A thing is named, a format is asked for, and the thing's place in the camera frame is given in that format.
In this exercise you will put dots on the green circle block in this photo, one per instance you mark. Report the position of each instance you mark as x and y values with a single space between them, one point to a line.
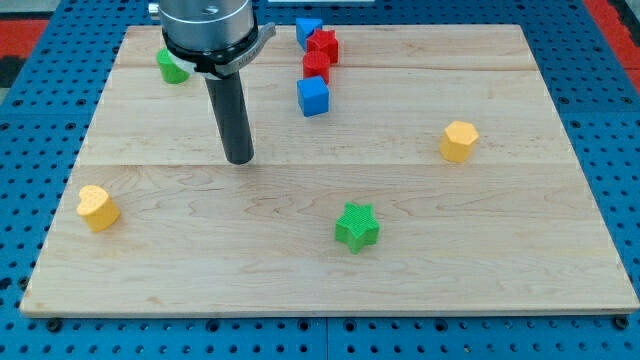
170 72

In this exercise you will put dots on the red circle block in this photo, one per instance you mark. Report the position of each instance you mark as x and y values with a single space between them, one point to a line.
316 63

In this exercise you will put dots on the green star block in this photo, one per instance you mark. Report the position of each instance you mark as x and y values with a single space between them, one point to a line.
357 227

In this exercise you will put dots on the blue cube block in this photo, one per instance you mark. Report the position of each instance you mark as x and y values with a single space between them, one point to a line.
313 96

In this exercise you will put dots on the wooden board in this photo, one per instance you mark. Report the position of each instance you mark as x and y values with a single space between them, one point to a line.
513 230

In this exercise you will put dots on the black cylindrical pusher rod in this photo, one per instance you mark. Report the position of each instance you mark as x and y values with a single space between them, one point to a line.
228 104

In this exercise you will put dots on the red star block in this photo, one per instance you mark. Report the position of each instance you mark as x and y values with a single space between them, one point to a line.
324 41

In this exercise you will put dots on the yellow hexagon block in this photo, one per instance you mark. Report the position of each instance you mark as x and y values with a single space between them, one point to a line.
458 141

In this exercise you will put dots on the blue triangle block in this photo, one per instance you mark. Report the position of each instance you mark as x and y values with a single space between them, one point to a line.
305 27

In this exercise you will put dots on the yellow heart block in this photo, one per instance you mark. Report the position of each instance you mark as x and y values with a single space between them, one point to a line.
97 208

